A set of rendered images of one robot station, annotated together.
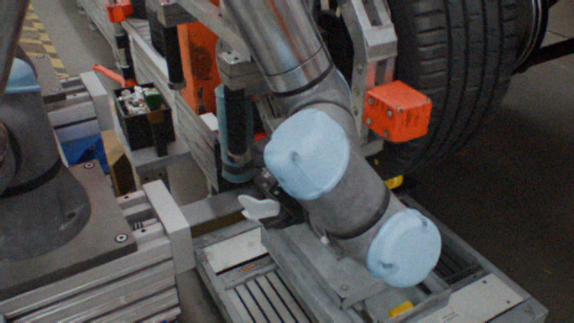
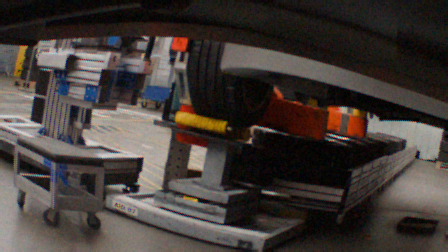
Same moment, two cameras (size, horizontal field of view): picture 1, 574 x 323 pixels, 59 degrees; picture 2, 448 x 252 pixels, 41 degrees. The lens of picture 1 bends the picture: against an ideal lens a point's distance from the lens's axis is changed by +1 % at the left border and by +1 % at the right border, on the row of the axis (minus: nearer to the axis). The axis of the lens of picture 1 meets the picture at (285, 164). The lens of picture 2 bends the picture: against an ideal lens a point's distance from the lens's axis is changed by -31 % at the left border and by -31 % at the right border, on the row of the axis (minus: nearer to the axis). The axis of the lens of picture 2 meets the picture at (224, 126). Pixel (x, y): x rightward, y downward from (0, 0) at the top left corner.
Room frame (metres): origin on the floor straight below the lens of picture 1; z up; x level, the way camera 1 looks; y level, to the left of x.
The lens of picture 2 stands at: (-1.54, -3.15, 0.72)
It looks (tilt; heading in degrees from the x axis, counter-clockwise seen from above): 3 degrees down; 48
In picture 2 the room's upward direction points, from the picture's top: 11 degrees clockwise
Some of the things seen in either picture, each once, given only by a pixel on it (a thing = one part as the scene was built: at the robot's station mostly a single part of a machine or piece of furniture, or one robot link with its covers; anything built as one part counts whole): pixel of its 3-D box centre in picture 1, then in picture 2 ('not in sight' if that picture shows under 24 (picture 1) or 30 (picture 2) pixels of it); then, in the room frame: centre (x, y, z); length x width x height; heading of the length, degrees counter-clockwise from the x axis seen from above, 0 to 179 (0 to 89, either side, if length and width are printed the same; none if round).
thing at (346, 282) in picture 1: (347, 211); (217, 166); (1.12, -0.18, 0.32); 0.40 x 0.30 x 0.28; 29
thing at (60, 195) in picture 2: not in sight; (55, 183); (-0.04, -0.46, 0.17); 0.43 x 0.36 x 0.34; 19
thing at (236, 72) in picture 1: (248, 65); not in sight; (0.79, 0.06, 0.93); 0.09 x 0.05 x 0.05; 119
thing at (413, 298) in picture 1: (348, 263); (207, 204); (1.10, -0.20, 0.13); 0.50 x 0.36 x 0.10; 29
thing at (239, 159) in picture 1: (236, 121); (149, 46); (0.78, 0.09, 0.83); 0.04 x 0.04 x 0.16
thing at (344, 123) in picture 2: not in sight; (343, 110); (3.29, 0.89, 0.69); 0.52 x 0.17 x 0.35; 119
